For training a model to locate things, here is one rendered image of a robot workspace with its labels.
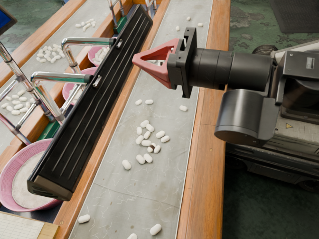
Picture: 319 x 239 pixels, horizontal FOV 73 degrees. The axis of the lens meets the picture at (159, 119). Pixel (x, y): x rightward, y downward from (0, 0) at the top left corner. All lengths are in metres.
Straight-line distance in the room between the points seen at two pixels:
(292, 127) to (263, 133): 1.01
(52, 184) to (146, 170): 0.41
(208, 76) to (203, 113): 0.55
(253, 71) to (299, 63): 0.05
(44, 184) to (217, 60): 0.32
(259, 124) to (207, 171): 0.45
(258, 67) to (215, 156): 0.48
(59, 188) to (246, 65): 0.34
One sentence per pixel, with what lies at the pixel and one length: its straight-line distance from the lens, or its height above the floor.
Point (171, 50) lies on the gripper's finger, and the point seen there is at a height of 1.22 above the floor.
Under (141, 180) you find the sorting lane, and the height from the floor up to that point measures 0.74.
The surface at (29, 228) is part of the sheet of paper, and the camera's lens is 0.77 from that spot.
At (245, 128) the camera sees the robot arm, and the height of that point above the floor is 1.19.
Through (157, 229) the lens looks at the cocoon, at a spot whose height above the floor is 0.76.
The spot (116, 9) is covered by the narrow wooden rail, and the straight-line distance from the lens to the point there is 1.72.
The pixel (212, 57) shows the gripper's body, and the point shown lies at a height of 1.23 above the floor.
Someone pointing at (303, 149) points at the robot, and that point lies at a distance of 1.35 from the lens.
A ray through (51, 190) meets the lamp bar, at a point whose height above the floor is 1.08.
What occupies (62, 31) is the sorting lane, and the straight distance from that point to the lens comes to 1.66.
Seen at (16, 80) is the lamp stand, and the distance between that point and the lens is 0.90.
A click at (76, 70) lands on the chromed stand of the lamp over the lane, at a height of 1.01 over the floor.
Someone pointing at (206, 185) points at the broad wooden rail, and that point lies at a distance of 0.70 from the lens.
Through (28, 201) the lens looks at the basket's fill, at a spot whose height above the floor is 0.73.
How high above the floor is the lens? 1.41
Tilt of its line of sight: 50 degrees down
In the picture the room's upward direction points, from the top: 8 degrees counter-clockwise
